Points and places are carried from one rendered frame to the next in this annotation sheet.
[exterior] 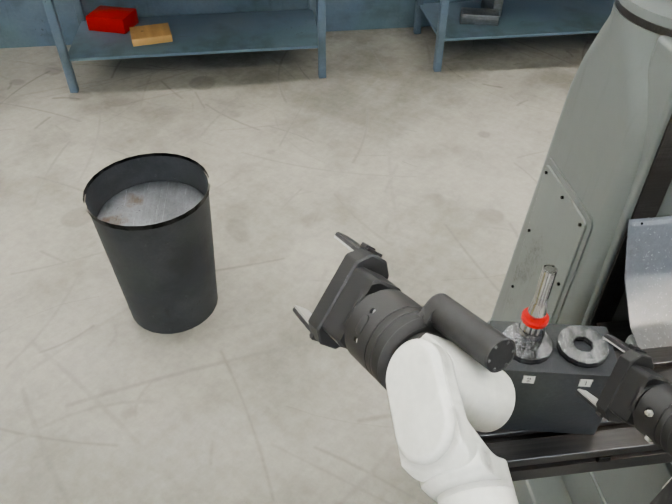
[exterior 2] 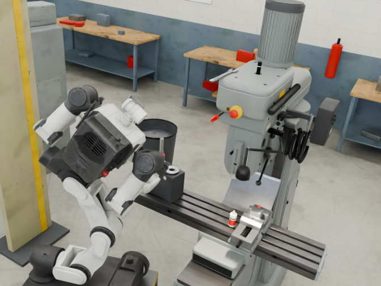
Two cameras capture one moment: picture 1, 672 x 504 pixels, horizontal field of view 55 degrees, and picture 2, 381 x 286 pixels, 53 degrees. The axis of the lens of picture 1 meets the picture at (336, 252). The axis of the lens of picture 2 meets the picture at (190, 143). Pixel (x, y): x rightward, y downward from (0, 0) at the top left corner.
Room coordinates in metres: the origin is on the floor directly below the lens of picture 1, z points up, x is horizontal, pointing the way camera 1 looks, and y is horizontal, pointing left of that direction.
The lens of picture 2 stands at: (-0.87, -1.67, 2.44)
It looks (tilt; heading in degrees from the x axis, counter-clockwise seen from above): 28 degrees down; 34
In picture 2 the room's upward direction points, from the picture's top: 5 degrees clockwise
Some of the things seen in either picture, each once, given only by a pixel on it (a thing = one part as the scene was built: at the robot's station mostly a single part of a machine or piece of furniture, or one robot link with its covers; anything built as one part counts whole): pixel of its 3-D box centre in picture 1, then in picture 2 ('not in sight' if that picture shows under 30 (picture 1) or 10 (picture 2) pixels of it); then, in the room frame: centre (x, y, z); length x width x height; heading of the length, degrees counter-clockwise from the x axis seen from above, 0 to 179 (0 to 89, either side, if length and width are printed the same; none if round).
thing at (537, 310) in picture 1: (542, 292); (161, 146); (0.76, -0.35, 1.29); 0.03 x 0.03 x 0.11
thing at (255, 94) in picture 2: not in sight; (256, 88); (0.84, -0.89, 1.81); 0.47 x 0.26 x 0.16; 7
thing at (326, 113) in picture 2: not in sight; (325, 121); (1.16, -1.18, 1.62); 0.20 x 0.09 x 0.21; 7
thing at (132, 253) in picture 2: not in sight; (134, 264); (0.51, -0.38, 0.50); 0.20 x 0.05 x 0.20; 115
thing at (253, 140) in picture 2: not in sight; (245, 147); (0.83, -0.89, 1.47); 0.21 x 0.19 x 0.32; 97
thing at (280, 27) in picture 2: not in sight; (279, 33); (1.07, -0.86, 2.05); 0.20 x 0.20 x 0.32
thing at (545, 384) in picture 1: (543, 376); (165, 179); (0.76, -0.40, 1.07); 0.22 x 0.12 x 0.20; 86
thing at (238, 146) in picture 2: not in sight; (236, 160); (0.71, -0.90, 1.45); 0.04 x 0.04 x 0.21; 7
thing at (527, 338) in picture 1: (531, 330); not in sight; (0.76, -0.35, 1.20); 0.05 x 0.05 x 0.06
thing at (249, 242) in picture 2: not in sight; (252, 223); (0.81, -1.02, 1.02); 0.35 x 0.15 x 0.11; 6
